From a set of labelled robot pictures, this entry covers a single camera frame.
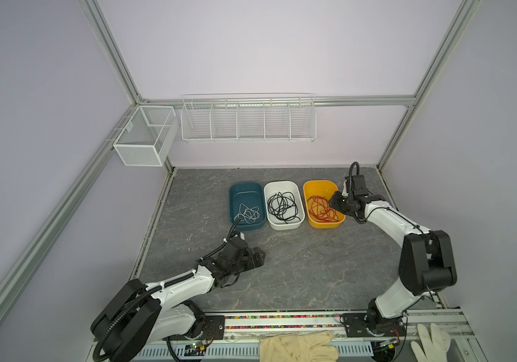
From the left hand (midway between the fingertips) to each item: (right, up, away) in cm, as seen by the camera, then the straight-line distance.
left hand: (257, 260), depth 85 cm
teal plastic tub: (-6, +22, +20) cm, 30 cm away
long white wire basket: (-6, +59, +14) cm, 61 cm away
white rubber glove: (+55, -22, -16) cm, 61 cm away
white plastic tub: (+6, +28, +22) cm, 37 cm away
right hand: (+31, +22, +8) cm, 39 cm away
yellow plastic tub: (+32, +28, +24) cm, 48 cm away
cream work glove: (+18, -22, -15) cm, 32 cm away
